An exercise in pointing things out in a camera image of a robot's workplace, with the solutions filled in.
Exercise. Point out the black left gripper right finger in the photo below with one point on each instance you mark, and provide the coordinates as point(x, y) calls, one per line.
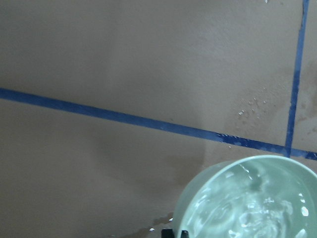
point(184, 234)

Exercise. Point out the mint green bowl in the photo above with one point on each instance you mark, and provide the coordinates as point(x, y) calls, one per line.
point(264, 196)

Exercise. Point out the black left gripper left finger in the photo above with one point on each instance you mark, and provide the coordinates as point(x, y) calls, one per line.
point(167, 233)

